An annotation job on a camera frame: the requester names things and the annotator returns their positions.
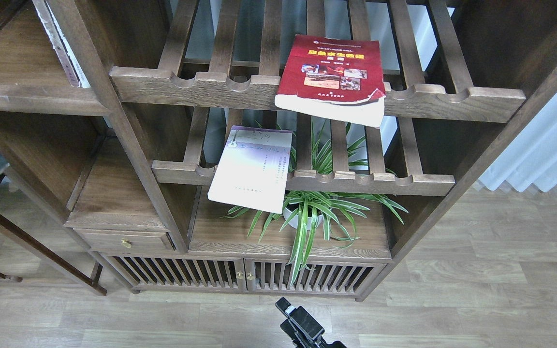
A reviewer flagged white plant pot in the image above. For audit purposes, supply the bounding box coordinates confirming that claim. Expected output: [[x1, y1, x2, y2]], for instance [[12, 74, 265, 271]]
[[283, 203, 312, 231]]

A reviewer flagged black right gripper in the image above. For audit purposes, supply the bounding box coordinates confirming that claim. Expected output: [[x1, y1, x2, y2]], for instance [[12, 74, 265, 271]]
[[276, 297, 347, 348]]

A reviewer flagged wooden furniture at left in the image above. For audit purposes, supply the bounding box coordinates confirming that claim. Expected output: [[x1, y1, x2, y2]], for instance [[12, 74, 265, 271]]
[[0, 167, 107, 296]]

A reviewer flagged upright white book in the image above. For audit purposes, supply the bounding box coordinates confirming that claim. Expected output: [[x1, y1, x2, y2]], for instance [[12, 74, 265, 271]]
[[33, 0, 91, 88]]

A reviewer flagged brass drawer knob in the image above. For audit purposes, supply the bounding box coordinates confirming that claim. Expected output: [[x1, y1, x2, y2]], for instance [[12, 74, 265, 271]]
[[121, 239, 132, 248]]

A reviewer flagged dark wooden bookshelf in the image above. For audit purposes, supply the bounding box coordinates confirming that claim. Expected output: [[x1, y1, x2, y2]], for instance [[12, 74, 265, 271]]
[[0, 0, 557, 301]]

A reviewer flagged green spider plant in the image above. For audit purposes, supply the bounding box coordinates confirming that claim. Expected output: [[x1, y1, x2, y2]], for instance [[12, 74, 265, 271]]
[[223, 121, 408, 286]]

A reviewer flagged red cover book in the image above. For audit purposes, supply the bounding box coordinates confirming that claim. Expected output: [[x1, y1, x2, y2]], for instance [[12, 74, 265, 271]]
[[275, 34, 385, 128]]

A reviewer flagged white purple cover book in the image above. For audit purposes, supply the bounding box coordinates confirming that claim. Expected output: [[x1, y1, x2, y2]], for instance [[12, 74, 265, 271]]
[[208, 125, 293, 213]]

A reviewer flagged white curtain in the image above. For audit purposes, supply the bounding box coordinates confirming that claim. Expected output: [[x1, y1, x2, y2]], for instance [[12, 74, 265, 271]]
[[478, 93, 557, 192]]

